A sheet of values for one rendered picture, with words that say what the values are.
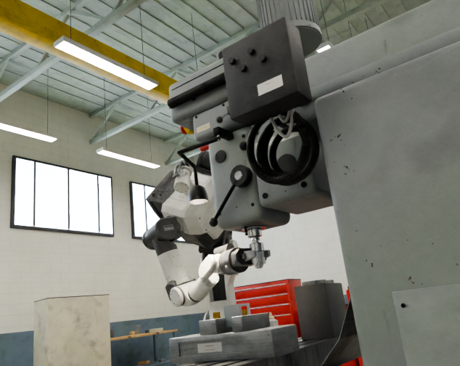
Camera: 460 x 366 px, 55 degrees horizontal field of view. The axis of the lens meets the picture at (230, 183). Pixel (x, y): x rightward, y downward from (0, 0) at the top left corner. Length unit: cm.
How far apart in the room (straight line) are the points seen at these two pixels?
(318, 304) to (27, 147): 909
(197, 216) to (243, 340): 79
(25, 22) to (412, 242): 588
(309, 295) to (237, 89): 82
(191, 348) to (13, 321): 818
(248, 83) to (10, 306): 855
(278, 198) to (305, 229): 1017
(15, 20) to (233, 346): 558
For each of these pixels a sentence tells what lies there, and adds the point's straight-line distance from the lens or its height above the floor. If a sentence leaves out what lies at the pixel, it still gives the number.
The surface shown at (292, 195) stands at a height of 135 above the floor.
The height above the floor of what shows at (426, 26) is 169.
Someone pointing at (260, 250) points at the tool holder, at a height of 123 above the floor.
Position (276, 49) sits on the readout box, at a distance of 112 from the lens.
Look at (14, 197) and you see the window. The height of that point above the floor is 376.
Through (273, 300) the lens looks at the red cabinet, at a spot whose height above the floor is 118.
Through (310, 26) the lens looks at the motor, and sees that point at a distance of 152.
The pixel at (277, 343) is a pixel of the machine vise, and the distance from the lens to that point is 121.
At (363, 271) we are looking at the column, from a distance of 106.
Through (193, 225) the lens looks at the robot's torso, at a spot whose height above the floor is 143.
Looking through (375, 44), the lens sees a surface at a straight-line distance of 132.
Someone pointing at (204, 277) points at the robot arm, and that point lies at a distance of 164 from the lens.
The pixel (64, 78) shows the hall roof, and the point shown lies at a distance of 1014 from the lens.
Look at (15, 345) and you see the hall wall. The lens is 942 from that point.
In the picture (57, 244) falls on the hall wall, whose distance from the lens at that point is 1005.
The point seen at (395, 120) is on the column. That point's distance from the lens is 109.
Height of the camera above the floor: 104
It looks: 17 degrees up
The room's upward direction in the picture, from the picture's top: 7 degrees counter-clockwise
